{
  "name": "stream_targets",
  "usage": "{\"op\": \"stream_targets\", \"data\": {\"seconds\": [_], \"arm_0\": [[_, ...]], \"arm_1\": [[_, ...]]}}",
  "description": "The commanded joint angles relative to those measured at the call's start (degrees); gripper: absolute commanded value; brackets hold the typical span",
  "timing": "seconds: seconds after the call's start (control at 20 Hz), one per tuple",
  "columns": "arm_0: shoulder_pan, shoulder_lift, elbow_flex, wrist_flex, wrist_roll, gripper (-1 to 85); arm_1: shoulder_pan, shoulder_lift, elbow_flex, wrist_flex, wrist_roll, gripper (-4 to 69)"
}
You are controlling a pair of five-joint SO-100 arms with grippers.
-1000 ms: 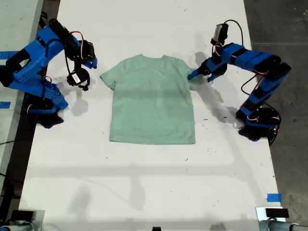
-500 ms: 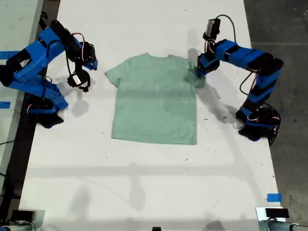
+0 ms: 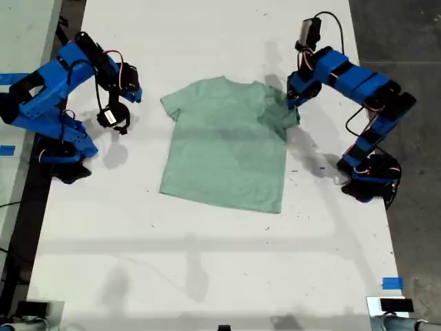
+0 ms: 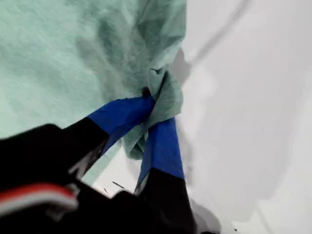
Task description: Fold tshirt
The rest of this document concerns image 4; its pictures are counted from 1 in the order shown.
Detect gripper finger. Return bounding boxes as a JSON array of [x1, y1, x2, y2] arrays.
[[133, 117, 197, 234], [63, 87, 156, 177]]

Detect pale green T-shirt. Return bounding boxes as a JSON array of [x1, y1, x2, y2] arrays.
[[0, 0, 188, 160]]

